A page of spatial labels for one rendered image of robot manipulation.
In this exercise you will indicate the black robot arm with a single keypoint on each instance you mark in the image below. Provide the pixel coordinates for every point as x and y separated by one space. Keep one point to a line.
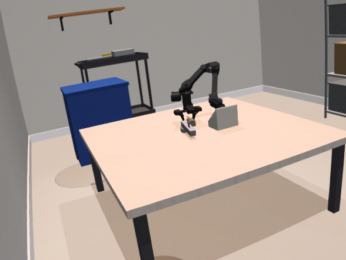
185 89

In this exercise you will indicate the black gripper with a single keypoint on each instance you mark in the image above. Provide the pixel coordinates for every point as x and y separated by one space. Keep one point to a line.
180 112

